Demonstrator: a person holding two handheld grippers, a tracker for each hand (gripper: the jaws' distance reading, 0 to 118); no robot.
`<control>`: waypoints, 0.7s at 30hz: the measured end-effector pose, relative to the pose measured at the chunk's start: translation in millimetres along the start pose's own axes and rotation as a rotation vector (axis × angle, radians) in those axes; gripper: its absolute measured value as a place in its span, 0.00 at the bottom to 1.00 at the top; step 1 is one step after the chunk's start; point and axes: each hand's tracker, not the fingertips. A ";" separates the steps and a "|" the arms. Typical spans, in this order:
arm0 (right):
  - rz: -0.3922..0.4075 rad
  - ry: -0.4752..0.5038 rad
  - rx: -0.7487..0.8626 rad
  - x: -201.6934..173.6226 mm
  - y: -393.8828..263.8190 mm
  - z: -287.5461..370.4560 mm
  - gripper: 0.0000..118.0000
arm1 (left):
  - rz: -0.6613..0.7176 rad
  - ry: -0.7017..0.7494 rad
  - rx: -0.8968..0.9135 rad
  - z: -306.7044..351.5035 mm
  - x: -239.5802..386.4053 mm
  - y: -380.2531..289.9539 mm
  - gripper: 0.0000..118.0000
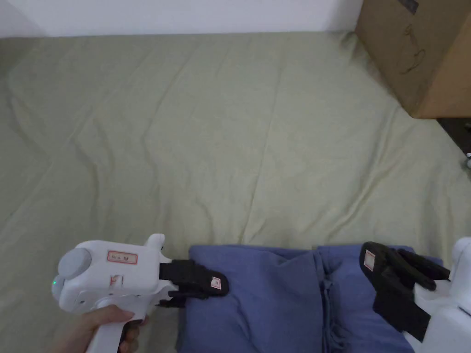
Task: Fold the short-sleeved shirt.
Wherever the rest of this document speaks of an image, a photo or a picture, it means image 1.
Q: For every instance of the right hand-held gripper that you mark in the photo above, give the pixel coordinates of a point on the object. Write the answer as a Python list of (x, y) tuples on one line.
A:
[(452, 323)]

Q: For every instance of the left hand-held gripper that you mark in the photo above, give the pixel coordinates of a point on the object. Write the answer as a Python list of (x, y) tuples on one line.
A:
[(110, 279)]

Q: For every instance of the brown cardboard carton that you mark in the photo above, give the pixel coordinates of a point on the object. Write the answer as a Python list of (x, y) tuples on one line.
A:
[(404, 47)]

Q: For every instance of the bed with pale green sheet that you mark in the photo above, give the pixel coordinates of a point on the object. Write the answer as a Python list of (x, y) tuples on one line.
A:
[(220, 147)]

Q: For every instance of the blue garment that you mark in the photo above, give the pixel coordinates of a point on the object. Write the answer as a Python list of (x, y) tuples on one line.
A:
[(268, 305)]

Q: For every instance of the person's left hand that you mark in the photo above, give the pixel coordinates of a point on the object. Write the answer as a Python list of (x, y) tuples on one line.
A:
[(84, 327)]

